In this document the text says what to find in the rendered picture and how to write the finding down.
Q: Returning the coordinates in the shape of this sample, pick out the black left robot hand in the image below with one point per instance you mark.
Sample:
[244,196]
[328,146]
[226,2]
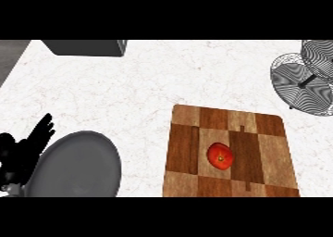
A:
[19,160]

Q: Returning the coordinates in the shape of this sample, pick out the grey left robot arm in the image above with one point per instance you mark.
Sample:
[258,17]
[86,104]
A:
[13,191]

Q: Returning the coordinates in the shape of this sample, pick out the checkered wooden cutting board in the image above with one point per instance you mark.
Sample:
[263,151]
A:
[183,148]

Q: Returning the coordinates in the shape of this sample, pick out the grey round plate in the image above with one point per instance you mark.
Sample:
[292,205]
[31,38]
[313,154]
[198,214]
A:
[75,166]

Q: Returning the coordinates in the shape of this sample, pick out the dark grey flat appliance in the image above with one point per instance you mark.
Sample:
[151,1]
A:
[3,58]

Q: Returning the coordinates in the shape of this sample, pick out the dark grey box appliance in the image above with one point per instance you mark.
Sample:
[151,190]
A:
[87,47]

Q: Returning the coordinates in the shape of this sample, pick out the red tomato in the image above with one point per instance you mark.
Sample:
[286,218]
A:
[220,156]

